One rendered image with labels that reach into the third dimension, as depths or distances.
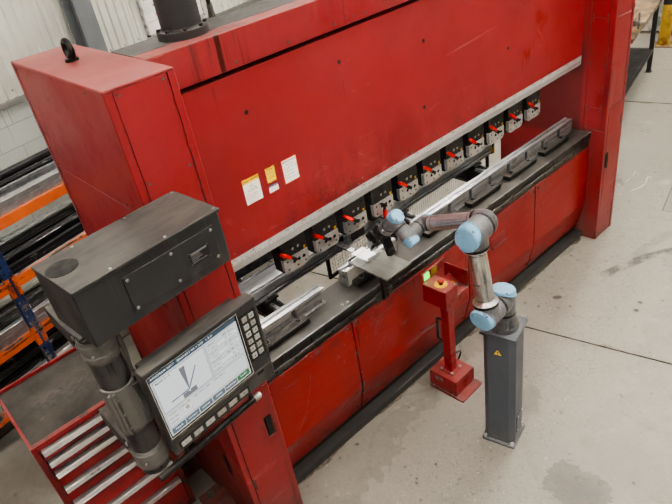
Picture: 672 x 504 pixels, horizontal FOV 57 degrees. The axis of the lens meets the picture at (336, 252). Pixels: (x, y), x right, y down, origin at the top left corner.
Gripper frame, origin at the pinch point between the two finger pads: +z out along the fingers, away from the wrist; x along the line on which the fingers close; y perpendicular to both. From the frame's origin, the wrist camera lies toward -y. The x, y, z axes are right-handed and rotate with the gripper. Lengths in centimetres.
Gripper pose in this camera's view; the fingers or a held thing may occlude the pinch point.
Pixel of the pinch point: (372, 250)
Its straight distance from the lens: 317.3
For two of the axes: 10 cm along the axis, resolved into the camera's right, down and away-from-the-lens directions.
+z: -3.2, 4.3, 8.4
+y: -6.2, -7.7, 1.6
